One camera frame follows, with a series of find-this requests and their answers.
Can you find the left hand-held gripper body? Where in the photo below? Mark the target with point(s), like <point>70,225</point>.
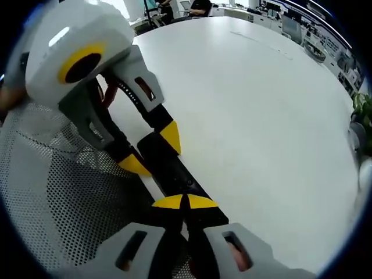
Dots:
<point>81,32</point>

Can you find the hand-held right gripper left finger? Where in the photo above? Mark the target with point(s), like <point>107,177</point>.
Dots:
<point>151,250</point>

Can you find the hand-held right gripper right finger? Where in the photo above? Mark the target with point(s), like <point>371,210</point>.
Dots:
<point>209,221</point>

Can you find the black tripod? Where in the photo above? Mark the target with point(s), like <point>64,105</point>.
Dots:
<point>151,17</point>

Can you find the white table outlet panel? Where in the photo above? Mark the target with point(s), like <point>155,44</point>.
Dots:
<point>261,42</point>

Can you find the grey plant pot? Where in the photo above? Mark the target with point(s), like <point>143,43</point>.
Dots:
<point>357,133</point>

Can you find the black remote control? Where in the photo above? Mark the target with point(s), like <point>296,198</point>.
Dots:
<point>171,168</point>

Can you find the grey office chair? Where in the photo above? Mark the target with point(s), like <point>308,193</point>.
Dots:
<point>290,27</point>

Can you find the grey mesh chair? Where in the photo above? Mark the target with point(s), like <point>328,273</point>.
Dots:
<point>58,189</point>

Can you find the white office cabinets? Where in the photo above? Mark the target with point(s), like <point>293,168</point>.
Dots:
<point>261,19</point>

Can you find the green potted plant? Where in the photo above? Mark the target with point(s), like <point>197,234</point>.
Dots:
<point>363,110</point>

